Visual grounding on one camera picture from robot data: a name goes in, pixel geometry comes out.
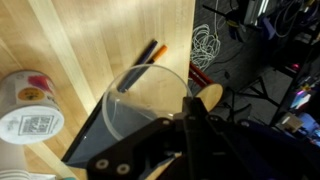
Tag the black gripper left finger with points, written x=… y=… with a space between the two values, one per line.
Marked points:
x=140 y=146

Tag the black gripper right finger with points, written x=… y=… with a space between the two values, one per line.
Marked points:
x=195 y=113

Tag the white and pink container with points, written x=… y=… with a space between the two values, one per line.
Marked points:
x=30 y=110

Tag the round wooden stool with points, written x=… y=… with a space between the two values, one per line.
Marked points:
x=211 y=95

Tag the red bars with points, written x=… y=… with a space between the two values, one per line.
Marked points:
x=200 y=75

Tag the grey dustpan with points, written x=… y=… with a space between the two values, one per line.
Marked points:
x=96 y=140

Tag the black metal stand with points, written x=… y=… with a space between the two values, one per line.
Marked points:
x=256 y=90

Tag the orange capped marker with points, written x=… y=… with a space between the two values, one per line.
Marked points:
x=159 y=53

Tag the dark blue marker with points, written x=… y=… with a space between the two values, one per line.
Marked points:
x=146 y=55

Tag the white foam cup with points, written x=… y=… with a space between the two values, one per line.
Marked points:
x=11 y=160

